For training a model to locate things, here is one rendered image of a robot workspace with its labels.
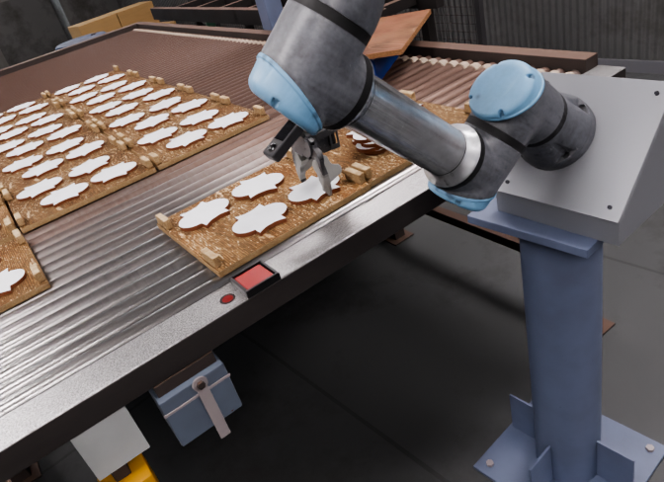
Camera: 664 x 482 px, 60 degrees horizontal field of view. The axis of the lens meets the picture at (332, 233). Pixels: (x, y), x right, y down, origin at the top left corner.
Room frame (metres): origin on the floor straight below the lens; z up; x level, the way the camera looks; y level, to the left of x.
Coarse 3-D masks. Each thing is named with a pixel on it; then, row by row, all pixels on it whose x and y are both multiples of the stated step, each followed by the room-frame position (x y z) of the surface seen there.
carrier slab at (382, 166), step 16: (432, 112) 1.50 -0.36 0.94; (448, 112) 1.47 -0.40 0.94; (464, 112) 1.43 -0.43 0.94; (352, 144) 1.43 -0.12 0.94; (336, 160) 1.36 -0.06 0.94; (352, 160) 1.33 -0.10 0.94; (368, 160) 1.30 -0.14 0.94; (384, 160) 1.28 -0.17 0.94; (400, 160) 1.25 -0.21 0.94; (384, 176) 1.21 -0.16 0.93
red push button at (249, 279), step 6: (252, 270) 0.96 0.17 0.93; (258, 270) 0.96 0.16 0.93; (264, 270) 0.95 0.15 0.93; (240, 276) 0.96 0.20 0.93; (246, 276) 0.95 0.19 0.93; (252, 276) 0.94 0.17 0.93; (258, 276) 0.94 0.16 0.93; (264, 276) 0.93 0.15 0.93; (240, 282) 0.93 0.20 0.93; (246, 282) 0.93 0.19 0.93; (252, 282) 0.92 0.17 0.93; (258, 282) 0.91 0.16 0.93; (246, 288) 0.91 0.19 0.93
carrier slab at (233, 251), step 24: (264, 168) 1.44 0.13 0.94; (288, 168) 1.39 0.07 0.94; (312, 168) 1.35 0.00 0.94; (216, 192) 1.37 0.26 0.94; (288, 192) 1.25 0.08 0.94; (360, 192) 1.16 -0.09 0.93; (288, 216) 1.13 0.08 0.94; (312, 216) 1.10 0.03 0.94; (192, 240) 1.15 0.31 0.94; (216, 240) 1.11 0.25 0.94; (240, 240) 1.08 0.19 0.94; (264, 240) 1.05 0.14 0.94; (240, 264) 1.00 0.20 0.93
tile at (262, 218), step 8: (256, 208) 1.19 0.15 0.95; (264, 208) 1.18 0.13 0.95; (272, 208) 1.17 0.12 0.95; (280, 208) 1.16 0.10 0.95; (240, 216) 1.17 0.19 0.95; (248, 216) 1.16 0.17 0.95; (256, 216) 1.15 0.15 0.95; (264, 216) 1.14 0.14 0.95; (272, 216) 1.13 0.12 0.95; (280, 216) 1.12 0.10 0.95; (240, 224) 1.13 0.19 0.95; (248, 224) 1.12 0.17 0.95; (256, 224) 1.11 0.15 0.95; (264, 224) 1.10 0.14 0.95; (272, 224) 1.10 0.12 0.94; (240, 232) 1.10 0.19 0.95; (248, 232) 1.09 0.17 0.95; (256, 232) 1.09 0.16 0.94; (264, 232) 1.08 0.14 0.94
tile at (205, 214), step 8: (216, 200) 1.30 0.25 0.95; (224, 200) 1.28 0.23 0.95; (200, 208) 1.27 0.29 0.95; (208, 208) 1.26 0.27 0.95; (216, 208) 1.25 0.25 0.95; (224, 208) 1.23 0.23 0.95; (184, 216) 1.25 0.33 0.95; (192, 216) 1.24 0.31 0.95; (200, 216) 1.23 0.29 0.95; (208, 216) 1.22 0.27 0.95; (216, 216) 1.21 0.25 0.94; (184, 224) 1.21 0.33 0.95; (192, 224) 1.20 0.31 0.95; (200, 224) 1.19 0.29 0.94; (208, 224) 1.19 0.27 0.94
